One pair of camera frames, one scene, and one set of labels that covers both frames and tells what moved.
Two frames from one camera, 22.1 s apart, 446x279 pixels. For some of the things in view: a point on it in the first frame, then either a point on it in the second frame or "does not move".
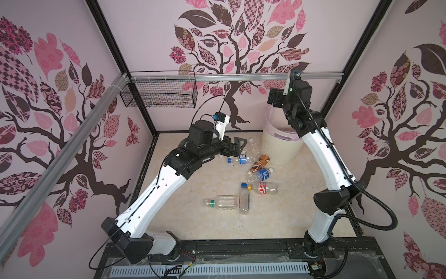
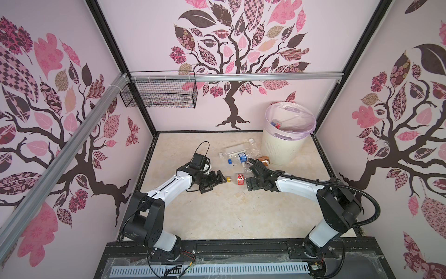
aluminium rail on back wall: x=233 y=77 does not move
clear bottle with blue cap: x=243 y=159 does not move
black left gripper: x=236 y=150 → x=213 y=181
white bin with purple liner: x=279 y=142 does not move
